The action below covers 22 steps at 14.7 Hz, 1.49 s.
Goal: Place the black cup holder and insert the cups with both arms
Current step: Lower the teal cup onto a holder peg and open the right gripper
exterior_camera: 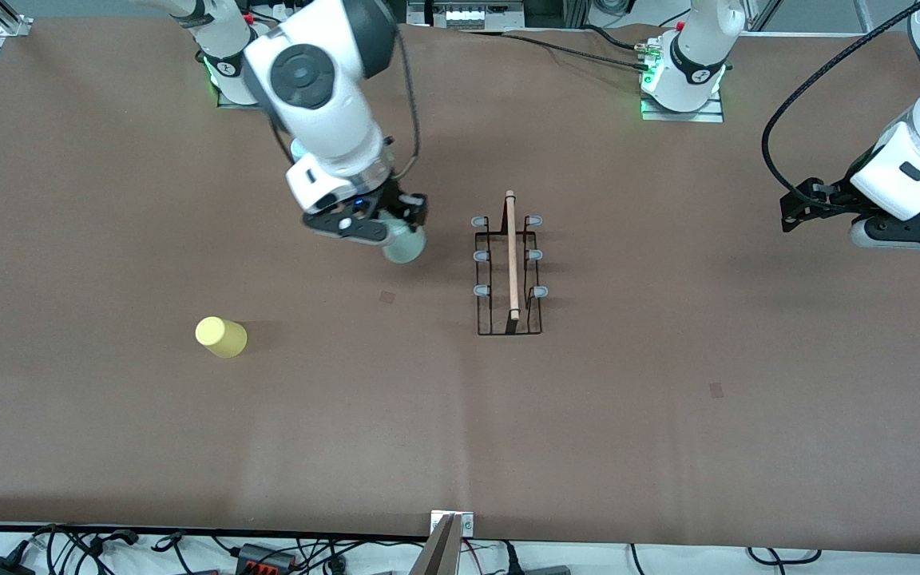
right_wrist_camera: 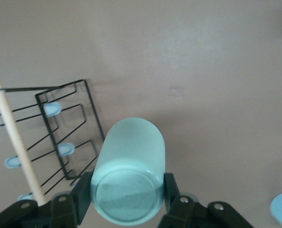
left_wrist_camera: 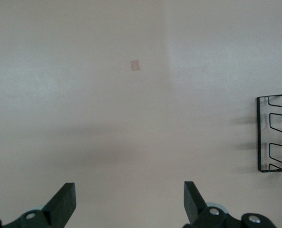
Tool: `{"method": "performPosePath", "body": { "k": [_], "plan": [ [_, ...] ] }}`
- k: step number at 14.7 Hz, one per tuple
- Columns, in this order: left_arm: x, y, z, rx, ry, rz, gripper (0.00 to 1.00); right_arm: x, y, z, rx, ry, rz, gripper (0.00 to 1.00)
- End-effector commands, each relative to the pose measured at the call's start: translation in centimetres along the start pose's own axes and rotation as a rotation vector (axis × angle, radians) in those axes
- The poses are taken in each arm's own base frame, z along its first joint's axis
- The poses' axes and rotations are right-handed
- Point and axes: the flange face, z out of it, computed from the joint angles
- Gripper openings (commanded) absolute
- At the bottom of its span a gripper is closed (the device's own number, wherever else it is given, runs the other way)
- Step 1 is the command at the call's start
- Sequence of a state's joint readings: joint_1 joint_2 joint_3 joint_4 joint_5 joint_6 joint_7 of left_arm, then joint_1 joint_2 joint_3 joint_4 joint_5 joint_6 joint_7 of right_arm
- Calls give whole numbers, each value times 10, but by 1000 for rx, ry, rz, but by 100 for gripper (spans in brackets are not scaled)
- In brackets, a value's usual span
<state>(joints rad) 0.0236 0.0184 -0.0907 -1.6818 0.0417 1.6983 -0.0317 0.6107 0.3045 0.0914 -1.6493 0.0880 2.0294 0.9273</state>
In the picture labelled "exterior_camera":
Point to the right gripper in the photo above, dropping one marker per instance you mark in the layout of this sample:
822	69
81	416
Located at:
394	203

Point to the small metal bracket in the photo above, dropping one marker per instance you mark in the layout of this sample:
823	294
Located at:
466	523

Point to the control box with white connectors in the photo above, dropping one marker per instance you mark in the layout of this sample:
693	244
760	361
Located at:
464	14

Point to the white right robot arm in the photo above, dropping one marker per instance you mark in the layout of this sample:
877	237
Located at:
324	104

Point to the pale green plastic cup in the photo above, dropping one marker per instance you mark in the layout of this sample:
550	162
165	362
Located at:
406	249

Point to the light blue plastic cup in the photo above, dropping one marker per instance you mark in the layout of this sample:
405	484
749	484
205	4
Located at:
296	148

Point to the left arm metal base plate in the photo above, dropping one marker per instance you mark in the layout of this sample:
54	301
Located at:
680	116

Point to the black orange connector box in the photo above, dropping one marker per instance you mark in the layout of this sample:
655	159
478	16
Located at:
264	557

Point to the black power adapter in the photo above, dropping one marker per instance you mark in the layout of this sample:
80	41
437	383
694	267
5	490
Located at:
1	567

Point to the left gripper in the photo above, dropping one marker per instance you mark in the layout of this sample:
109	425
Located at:
840	199

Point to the grey camera mount bar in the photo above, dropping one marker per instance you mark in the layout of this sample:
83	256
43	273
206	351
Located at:
438	555

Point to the brown table mat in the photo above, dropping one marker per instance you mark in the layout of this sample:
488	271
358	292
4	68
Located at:
460	415

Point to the yellow plastic cup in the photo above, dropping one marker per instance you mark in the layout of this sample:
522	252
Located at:
222	337

